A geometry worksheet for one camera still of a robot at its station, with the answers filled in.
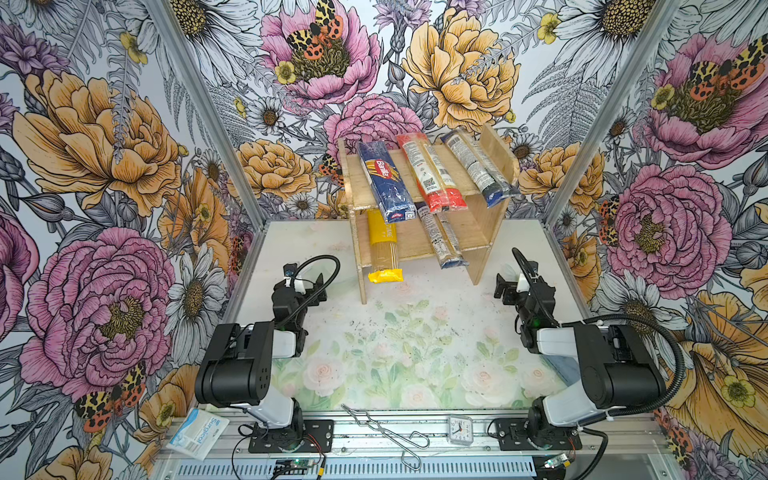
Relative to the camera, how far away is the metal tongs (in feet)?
2.39

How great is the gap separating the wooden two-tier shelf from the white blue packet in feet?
1.65

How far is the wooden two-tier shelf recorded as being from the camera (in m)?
0.65

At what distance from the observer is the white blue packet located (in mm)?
733
